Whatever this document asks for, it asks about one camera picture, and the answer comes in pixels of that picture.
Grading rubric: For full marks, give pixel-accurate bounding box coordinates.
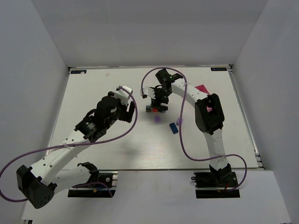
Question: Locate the right purple wood cube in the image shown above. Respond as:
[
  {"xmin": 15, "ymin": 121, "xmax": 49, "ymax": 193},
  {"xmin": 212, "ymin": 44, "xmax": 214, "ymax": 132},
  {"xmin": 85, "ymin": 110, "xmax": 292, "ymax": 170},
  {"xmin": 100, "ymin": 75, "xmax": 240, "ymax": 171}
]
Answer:
[{"xmin": 176, "ymin": 118, "xmax": 183, "ymax": 126}]

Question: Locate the left purple wood cube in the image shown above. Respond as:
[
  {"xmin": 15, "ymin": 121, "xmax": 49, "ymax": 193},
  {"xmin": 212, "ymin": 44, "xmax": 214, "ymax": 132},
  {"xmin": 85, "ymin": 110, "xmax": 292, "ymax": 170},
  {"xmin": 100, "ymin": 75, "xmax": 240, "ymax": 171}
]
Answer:
[{"xmin": 154, "ymin": 116, "xmax": 161, "ymax": 123}]

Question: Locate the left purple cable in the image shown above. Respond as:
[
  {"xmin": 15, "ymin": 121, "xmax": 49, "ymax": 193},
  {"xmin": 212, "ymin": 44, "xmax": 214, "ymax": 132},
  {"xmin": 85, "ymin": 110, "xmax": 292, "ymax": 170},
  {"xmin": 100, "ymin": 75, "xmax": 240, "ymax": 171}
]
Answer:
[{"xmin": 0, "ymin": 86, "xmax": 138, "ymax": 202}]

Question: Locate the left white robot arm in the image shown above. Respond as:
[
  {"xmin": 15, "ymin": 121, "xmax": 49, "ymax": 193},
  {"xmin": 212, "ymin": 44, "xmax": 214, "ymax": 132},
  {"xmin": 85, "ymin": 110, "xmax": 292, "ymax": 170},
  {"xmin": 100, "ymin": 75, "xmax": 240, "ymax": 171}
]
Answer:
[{"xmin": 16, "ymin": 86, "xmax": 136, "ymax": 209}]

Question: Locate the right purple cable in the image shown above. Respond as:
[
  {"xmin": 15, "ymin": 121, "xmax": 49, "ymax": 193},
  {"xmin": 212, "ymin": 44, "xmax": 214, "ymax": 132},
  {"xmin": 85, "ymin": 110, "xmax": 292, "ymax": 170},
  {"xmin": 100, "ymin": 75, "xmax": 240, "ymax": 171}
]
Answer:
[{"xmin": 141, "ymin": 67, "xmax": 248, "ymax": 192}]

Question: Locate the purple cable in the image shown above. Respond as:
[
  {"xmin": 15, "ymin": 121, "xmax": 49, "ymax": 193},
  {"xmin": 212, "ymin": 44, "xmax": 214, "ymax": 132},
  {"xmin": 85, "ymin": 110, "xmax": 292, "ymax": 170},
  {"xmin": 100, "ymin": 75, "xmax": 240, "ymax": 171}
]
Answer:
[
  {"xmin": 0, "ymin": 86, "xmax": 138, "ymax": 202},
  {"xmin": 141, "ymin": 67, "xmax": 248, "ymax": 192}
]

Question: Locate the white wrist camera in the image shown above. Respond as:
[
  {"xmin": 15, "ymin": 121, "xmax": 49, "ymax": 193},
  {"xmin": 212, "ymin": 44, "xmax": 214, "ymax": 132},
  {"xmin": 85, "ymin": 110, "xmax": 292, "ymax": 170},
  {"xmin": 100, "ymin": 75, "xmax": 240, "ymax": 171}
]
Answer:
[
  {"xmin": 114, "ymin": 85, "xmax": 133, "ymax": 105},
  {"xmin": 140, "ymin": 86, "xmax": 156, "ymax": 99}
]

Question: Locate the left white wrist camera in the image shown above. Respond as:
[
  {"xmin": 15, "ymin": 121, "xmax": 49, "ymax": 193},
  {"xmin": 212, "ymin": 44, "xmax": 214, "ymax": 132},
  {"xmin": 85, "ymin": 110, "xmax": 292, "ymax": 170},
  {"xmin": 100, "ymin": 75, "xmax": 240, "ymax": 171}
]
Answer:
[{"xmin": 114, "ymin": 85, "xmax": 133, "ymax": 105}]

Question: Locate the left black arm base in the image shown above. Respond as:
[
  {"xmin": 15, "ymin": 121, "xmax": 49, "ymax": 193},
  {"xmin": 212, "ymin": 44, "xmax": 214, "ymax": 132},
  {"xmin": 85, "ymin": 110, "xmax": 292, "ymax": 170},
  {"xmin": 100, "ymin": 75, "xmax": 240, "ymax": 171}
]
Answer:
[{"xmin": 68, "ymin": 171, "xmax": 118, "ymax": 198}]

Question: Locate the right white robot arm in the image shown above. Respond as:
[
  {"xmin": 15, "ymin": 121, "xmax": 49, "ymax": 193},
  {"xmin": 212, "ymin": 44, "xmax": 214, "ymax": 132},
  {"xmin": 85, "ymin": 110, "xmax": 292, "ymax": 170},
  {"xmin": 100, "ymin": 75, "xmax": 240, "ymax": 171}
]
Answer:
[{"xmin": 141, "ymin": 68, "xmax": 231, "ymax": 184}]

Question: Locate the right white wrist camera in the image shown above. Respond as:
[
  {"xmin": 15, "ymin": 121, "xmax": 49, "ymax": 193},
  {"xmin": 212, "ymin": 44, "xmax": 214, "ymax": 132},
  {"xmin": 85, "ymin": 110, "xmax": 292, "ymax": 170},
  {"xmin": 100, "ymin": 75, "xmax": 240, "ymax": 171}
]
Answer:
[{"xmin": 140, "ymin": 86, "xmax": 156, "ymax": 99}]

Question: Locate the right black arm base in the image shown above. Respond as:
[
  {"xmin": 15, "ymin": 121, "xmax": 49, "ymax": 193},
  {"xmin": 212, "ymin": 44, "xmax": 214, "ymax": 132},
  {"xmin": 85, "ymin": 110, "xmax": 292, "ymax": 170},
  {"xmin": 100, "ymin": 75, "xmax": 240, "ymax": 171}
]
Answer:
[{"xmin": 191, "ymin": 172, "xmax": 240, "ymax": 199}]

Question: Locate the blue table sticker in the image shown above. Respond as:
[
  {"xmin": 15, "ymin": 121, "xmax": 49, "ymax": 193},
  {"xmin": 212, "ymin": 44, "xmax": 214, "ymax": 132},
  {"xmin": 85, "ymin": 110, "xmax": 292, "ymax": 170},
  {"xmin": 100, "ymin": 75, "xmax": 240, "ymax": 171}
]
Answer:
[
  {"xmin": 211, "ymin": 67, "xmax": 227, "ymax": 71},
  {"xmin": 71, "ymin": 70, "xmax": 87, "ymax": 74}
]

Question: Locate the left blue table sticker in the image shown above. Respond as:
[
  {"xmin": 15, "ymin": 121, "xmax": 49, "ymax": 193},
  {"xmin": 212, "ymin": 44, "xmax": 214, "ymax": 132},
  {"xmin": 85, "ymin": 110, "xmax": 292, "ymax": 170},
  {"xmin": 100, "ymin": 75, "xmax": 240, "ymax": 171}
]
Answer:
[{"xmin": 71, "ymin": 70, "xmax": 87, "ymax": 74}]

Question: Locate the blue rectangular wood block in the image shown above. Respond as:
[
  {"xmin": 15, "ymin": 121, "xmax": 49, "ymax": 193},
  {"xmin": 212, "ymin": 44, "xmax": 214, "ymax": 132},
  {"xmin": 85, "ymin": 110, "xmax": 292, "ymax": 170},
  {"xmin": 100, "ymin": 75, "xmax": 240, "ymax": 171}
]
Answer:
[{"xmin": 169, "ymin": 123, "xmax": 178, "ymax": 134}]

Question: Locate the pink plastic box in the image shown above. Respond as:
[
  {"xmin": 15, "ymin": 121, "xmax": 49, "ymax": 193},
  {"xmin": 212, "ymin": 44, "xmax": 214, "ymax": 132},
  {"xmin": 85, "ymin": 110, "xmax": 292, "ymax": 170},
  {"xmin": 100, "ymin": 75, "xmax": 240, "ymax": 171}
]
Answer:
[{"xmin": 195, "ymin": 84, "xmax": 209, "ymax": 94}]

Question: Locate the dark blue letter cube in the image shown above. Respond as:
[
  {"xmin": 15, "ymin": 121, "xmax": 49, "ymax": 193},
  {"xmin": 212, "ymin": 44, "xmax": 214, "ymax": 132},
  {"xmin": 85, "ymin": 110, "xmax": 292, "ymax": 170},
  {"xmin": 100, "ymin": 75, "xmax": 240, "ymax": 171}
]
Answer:
[{"xmin": 146, "ymin": 105, "xmax": 152, "ymax": 112}]

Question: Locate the right blue table sticker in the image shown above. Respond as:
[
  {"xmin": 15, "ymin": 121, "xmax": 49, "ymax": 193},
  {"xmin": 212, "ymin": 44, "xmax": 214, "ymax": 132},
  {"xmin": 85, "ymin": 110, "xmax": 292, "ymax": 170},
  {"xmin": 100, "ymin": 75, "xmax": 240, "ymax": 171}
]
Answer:
[{"xmin": 211, "ymin": 67, "xmax": 227, "ymax": 71}]

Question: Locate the purple wood cube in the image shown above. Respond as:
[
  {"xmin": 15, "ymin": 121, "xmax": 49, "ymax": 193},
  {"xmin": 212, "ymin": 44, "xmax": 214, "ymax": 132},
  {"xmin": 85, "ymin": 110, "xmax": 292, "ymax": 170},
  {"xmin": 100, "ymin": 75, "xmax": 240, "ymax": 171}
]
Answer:
[
  {"xmin": 154, "ymin": 116, "xmax": 161, "ymax": 123},
  {"xmin": 176, "ymin": 118, "xmax": 183, "ymax": 126}
]

